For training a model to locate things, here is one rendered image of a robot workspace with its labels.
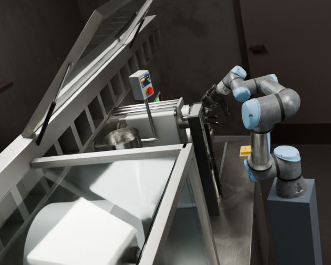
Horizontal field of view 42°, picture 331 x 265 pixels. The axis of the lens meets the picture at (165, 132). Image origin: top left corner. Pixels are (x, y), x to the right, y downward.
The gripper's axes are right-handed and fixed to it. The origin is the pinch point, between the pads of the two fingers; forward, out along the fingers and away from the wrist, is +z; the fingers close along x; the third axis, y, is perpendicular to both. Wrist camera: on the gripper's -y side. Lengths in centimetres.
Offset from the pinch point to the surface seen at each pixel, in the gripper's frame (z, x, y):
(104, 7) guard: -50, 84, 62
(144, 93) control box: -21, 58, 35
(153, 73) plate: 20, -48, 34
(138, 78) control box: -25, 59, 41
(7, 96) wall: 143, -93, 117
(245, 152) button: 5.5, -12.7, -35.7
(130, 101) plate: 18.0, 1.0, 35.7
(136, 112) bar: 3.3, 32.0, 31.1
